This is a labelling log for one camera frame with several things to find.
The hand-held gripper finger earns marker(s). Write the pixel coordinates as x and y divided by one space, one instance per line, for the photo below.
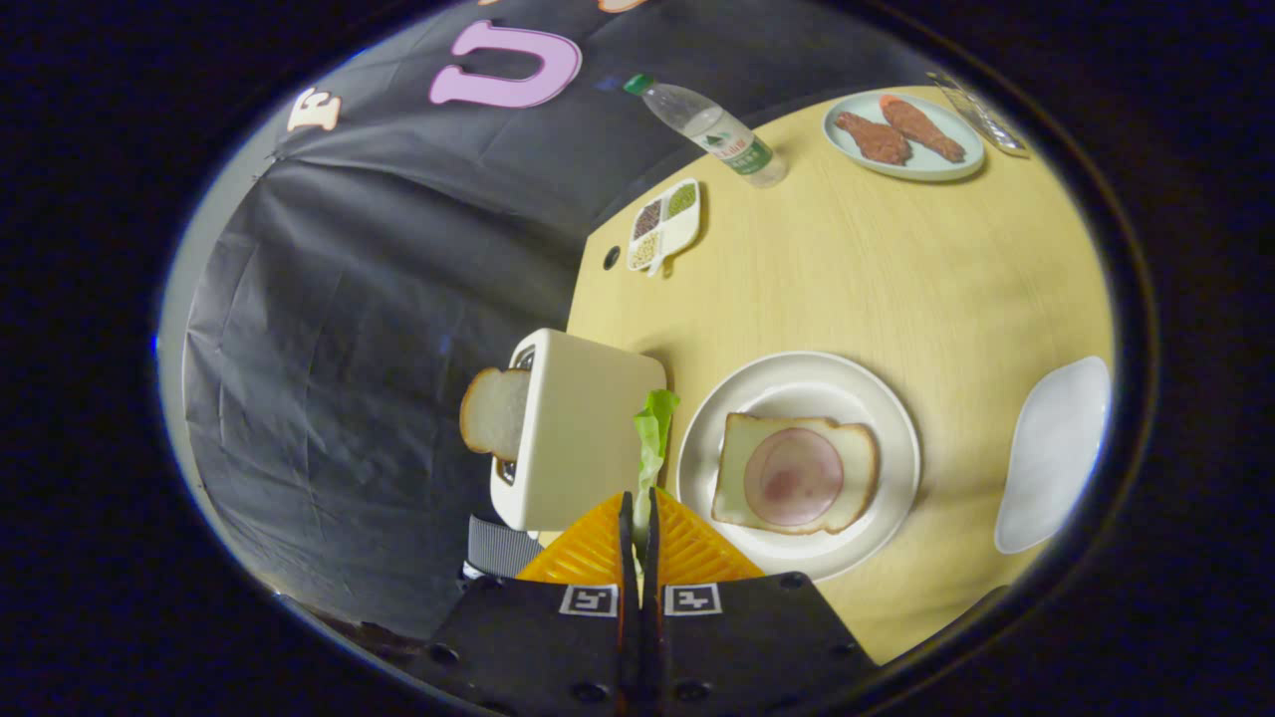
627 558
651 558

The green lettuce leaf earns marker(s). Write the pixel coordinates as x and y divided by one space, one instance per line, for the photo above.
652 438

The toasted bread slice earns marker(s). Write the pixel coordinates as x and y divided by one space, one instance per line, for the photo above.
493 413

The white sandwich bread slice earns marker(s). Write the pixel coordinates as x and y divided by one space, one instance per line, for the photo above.
732 468

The white toaster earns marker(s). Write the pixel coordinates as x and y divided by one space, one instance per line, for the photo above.
588 428

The pink ham slice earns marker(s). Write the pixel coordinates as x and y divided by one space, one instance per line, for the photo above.
794 478

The round white plate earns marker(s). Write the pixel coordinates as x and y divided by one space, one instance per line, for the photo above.
797 383

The white divided dish with beans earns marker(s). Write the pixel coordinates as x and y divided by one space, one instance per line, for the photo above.
677 224

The white irregular plate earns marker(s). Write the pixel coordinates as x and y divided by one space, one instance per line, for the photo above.
1056 453

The clear bottle with green cap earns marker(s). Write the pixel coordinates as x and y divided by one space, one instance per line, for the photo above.
712 127

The brown meat piece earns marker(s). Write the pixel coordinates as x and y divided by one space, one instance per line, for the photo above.
875 138

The pale blue plate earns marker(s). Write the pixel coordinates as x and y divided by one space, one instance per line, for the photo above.
941 164

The reddish meat piece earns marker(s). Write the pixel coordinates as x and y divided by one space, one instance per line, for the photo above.
921 127

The clear glass cup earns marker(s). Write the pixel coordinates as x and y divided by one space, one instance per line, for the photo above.
981 118

